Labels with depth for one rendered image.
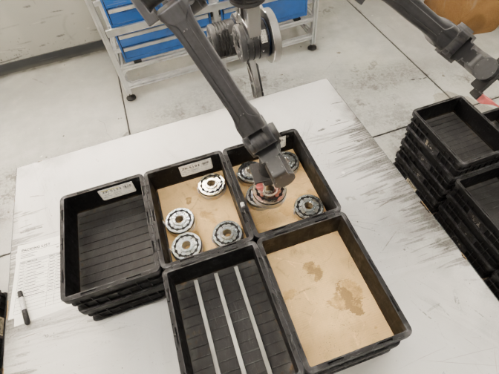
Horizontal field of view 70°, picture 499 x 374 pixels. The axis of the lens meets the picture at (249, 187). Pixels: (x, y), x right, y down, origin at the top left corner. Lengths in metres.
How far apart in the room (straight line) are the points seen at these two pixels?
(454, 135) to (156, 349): 1.74
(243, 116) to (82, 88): 2.84
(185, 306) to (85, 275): 0.37
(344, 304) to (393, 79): 2.36
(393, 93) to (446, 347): 2.16
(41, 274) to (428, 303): 1.39
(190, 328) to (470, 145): 1.63
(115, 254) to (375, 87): 2.42
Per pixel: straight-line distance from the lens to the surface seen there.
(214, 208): 1.31
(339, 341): 1.13
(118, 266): 1.30
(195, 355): 1.13
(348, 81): 3.14
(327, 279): 1.18
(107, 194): 1.40
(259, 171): 0.99
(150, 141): 1.78
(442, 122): 2.20
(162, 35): 2.98
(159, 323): 1.32
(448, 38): 1.10
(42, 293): 1.55
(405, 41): 3.68
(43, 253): 1.63
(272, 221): 1.26
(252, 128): 0.82
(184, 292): 1.19
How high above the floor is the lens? 1.92
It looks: 54 degrees down
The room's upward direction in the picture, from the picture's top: 7 degrees counter-clockwise
